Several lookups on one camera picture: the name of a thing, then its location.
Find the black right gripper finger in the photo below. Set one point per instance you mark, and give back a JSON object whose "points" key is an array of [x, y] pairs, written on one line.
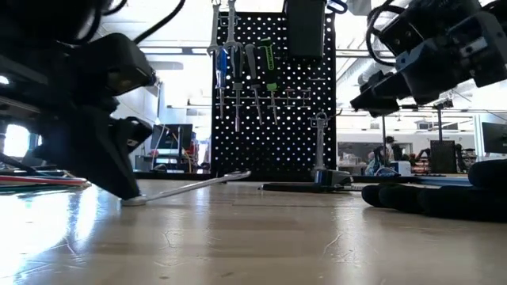
{"points": [[380, 101], [372, 79]]}

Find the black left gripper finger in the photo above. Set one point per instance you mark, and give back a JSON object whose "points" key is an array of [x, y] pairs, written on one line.
{"points": [[99, 150], [134, 132]]}

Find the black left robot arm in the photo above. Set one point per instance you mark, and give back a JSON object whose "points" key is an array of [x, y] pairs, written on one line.
{"points": [[39, 23]]}

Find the black mesh computer case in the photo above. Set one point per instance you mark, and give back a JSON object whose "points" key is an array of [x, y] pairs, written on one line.
{"points": [[443, 156]]}

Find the blue metal beam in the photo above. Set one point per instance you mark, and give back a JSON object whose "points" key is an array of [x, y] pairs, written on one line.
{"points": [[445, 180]]}

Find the green black Craftsman screwdriver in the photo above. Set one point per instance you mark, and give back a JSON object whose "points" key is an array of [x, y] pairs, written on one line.
{"points": [[269, 59]]}

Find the black computer monitor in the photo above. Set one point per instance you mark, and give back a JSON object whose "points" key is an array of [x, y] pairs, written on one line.
{"points": [[172, 136], [495, 137]]}

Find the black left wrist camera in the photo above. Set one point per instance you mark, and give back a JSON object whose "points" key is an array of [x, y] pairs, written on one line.
{"points": [[119, 67]]}

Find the fluorescent light fixture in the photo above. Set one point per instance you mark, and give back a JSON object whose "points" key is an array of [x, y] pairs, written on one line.
{"points": [[162, 50], [352, 53]]}

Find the black camera on pole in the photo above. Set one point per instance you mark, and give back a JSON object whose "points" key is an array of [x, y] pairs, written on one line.
{"points": [[443, 103]]}

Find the black pegboard bin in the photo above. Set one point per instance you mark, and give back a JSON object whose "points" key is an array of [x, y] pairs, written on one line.
{"points": [[305, 31]]}

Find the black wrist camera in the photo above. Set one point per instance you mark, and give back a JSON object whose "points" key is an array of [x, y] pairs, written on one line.
{"points": [[119, 67], [416, 23]]}

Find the white box device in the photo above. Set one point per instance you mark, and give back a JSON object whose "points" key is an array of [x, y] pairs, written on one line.
{"points": [[404, 167]]}

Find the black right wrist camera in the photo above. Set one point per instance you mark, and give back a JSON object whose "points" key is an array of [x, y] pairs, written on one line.
{"points": [[416, 23]]}

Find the black aluminium frame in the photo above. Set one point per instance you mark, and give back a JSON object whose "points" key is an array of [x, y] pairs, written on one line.
{"points": [[170, 175]]}

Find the silver combination wrench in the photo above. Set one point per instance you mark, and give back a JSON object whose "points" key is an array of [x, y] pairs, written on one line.
{"points": [[214, 27], [320, 138], [190, 188], [231, 23]]}

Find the person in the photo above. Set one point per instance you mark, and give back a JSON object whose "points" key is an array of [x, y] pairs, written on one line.
{"points": [[390, 148]]}

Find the black metal pegboard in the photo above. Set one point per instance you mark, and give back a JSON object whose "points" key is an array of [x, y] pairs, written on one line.
{"points": [[277, 150]]}

